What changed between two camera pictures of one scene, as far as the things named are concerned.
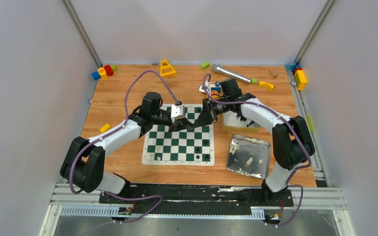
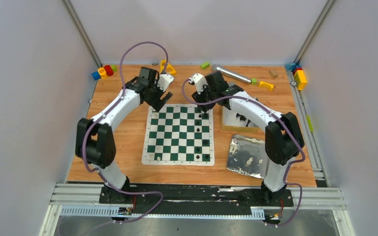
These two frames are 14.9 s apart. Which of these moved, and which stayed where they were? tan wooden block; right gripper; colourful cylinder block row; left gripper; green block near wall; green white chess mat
Moved: right gripper; left gripper
Stayed: colourful cylinder block row; green white chess mat; green block near wall; tan wooden block
